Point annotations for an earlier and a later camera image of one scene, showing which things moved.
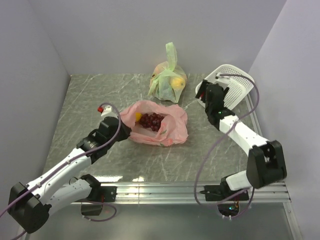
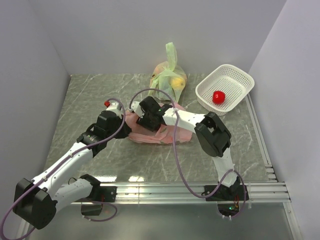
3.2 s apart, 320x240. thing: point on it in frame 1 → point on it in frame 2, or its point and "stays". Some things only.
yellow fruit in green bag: [178, 83] stays
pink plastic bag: [172, 130] stays
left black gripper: [126, 132] stays
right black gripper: [202, 88] → [143, 122]
